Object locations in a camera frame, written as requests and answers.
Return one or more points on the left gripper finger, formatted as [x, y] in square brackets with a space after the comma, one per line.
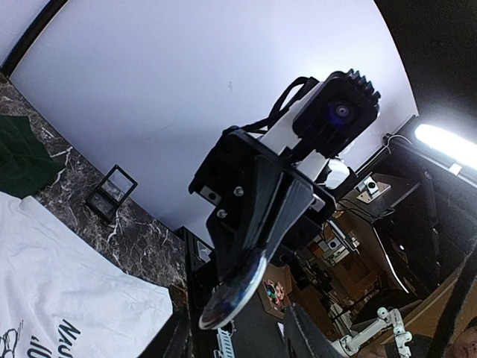
[303, 338]

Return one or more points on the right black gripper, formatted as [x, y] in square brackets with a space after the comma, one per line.
[260, 201]

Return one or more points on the dark brooch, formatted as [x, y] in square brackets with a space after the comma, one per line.
[234, 292]

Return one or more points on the white green Charlie Brown shirt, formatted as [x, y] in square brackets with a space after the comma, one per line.
[60, 297]

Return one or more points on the black brooch stand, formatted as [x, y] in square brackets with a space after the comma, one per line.
[110, 193]

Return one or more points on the cardboard box with items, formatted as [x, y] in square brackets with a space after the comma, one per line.
[278, 289]

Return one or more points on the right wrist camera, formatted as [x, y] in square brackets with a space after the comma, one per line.
[321, 124]

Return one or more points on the white slotted cable duct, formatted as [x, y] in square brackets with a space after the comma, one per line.
[225, 345]

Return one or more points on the right black frame post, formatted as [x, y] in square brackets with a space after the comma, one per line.
[30, 35]

